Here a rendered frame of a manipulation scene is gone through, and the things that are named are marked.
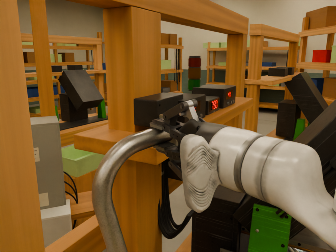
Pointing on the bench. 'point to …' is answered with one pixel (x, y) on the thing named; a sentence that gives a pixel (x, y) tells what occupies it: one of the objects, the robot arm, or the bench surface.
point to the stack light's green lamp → (193, 84)
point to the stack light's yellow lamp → (194, 73)
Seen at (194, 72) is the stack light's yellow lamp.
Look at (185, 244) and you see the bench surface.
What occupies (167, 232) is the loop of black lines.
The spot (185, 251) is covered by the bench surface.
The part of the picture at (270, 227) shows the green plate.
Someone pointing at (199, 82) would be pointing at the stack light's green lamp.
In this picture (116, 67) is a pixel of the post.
